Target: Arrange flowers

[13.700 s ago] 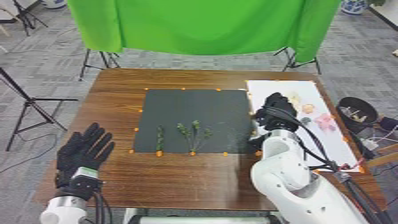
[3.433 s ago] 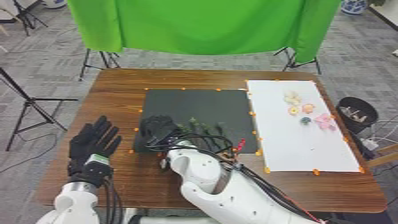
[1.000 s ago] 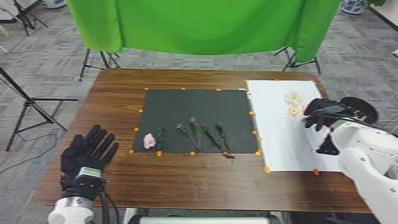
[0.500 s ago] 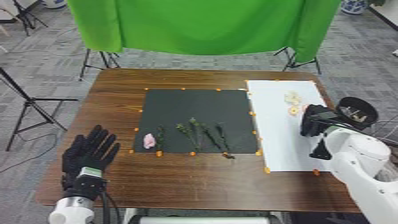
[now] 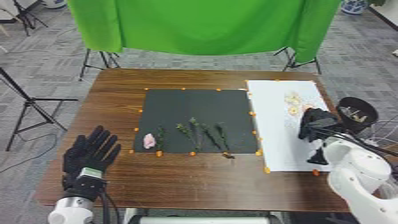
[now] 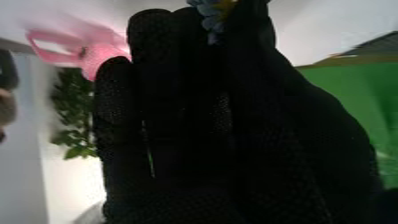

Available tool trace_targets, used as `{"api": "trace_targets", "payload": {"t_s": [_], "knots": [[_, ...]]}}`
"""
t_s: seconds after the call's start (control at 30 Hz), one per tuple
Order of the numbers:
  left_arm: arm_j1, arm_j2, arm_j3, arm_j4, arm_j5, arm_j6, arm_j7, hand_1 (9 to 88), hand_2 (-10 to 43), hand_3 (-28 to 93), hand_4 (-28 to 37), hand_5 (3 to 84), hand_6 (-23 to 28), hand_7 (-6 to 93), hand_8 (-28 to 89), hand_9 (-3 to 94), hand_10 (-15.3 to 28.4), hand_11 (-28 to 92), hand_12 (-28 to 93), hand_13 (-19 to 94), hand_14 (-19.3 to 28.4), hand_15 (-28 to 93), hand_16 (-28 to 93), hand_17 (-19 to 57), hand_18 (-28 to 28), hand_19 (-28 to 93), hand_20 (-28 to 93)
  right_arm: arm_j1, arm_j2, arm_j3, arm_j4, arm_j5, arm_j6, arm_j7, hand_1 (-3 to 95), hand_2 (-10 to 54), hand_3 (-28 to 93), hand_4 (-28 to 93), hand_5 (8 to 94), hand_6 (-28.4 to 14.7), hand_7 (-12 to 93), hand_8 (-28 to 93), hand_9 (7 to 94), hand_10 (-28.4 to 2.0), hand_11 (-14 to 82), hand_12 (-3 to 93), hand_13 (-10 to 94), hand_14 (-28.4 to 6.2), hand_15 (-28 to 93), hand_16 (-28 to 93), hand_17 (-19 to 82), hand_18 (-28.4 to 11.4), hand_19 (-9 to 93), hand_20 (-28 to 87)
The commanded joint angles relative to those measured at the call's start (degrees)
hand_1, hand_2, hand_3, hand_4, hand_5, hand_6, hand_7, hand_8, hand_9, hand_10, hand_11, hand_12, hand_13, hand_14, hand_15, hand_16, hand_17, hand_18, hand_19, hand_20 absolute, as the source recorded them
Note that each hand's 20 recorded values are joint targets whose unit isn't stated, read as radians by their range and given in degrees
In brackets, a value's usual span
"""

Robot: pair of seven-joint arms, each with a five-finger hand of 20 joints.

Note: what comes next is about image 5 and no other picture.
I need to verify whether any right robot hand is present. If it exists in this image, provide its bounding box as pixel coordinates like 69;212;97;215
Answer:
296;107;342;141

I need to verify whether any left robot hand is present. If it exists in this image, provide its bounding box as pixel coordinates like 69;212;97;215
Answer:
60;125;124;183

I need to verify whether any green sprig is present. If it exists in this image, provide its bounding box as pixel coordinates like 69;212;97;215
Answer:
186;116;204;148
213;121;236;160
173;122;200;152
152;124;166;152

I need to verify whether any white sheet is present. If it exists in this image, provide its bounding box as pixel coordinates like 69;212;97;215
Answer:
245;79;333;173

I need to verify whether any pink flower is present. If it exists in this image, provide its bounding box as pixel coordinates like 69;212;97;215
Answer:
141;133;157;150

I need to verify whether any black tripod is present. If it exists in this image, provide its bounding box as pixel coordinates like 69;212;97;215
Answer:
0;67;79;152
8;0;49;37

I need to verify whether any black cloth stand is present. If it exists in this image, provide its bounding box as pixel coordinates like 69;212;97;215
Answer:
78;47;122;82
271;46;324;76

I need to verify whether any dark mat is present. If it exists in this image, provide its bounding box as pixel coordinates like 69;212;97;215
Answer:
133;88;262;154

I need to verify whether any pale grey bar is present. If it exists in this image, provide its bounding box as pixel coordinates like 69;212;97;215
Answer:
125;215;278;224

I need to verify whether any blue and white vase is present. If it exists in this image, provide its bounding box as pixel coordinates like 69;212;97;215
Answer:
40;0;69;10
339;0;371;15

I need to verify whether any black cable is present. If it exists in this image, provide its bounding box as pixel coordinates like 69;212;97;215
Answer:
316;127;374;149

